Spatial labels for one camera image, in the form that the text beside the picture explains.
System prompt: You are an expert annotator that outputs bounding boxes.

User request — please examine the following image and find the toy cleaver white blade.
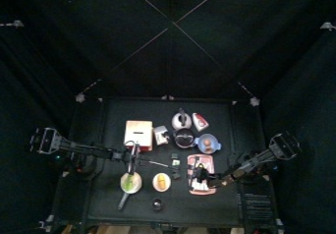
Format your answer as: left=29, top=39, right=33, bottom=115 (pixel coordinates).
left=191, top=177, right=211, bottom=193

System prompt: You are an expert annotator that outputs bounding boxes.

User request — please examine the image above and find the pink cutting board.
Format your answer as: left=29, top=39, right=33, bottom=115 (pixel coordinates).
left=187, top=153, right=217, bottom=197

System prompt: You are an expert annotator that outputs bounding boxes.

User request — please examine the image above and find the grey toy utensil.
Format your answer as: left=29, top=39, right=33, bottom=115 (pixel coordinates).
left=148, top=160, right=171, bottom=168

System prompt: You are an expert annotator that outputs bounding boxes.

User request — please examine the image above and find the small cream plate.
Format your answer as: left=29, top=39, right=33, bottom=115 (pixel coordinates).
left=151, top=172, right=172, bottom=193

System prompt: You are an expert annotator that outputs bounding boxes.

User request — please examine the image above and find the wooden toy box red base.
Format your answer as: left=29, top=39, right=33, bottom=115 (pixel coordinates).
left=124, top=120, right=155, bottom=152

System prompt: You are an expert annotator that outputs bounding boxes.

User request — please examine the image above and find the yellow toy bread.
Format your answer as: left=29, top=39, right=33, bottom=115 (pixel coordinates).
left=156, top=174, right=168, bottom=191

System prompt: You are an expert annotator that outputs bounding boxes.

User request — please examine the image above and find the green toy vegetable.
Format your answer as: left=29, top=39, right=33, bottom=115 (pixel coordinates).
left=123, top=177, right=135, bottom=193

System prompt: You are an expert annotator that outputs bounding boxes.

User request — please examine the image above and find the blue toy bowl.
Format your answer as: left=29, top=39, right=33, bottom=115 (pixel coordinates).
left=195, top=133, right=223, bottom=155

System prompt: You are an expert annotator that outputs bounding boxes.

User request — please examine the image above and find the small silver toy appliance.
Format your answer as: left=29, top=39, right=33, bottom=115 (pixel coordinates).
left=152, top=125, right=171, bottom=146

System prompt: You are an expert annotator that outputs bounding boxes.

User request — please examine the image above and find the dark toy cooking pot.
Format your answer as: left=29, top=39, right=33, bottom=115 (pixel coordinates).
left=173, top=128, right=197, bottom=149

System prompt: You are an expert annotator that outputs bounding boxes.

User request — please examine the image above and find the small dark cup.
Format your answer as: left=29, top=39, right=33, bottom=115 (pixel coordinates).
left=151, top=198, right=165, bottom=211

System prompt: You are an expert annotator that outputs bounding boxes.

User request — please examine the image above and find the white printed label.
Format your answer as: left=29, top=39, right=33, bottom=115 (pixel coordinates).
left=243, top=192, right=272, bottom=225

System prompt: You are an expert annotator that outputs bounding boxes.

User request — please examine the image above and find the red white toy carton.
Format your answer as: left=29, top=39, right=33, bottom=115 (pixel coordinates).
left=192, top=112, right=211, bottom=133

